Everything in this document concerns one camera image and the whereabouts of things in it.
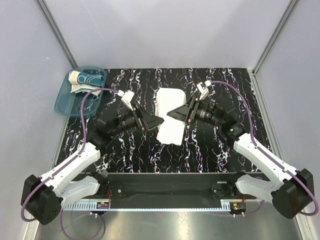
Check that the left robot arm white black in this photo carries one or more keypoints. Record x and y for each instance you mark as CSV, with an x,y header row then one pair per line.
x,y
45,196

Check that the left small circuit board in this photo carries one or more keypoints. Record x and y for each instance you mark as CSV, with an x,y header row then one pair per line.
x,y
102,205

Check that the aluminium frame rail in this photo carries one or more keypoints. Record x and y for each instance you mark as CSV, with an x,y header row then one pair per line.
x,y
156,204

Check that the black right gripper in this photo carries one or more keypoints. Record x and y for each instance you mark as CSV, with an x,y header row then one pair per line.
x,y
187,112

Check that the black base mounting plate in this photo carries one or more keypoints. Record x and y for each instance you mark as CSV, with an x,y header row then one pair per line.
x,y
211,185

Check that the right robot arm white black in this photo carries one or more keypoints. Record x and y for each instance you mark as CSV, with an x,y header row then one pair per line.
x,y
289,190

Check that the teal beige Doraemon towel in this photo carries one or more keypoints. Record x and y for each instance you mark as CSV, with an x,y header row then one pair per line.
x,y
82,82

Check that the white towel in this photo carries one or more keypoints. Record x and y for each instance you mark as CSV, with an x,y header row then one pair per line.
x,y
171,131

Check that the right small circuit board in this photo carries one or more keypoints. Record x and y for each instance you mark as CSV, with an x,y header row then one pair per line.
x,y
237,206

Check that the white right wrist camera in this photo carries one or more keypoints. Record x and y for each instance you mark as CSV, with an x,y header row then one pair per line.
x,y
203,88

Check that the small circuit board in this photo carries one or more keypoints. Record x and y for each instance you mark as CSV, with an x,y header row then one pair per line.
x,y
237,206
102,205

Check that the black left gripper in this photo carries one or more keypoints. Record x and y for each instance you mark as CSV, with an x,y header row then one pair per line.
x,y
146,122

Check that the teal transparent plastic bin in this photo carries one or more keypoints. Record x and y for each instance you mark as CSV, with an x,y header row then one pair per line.
x,y
69,104

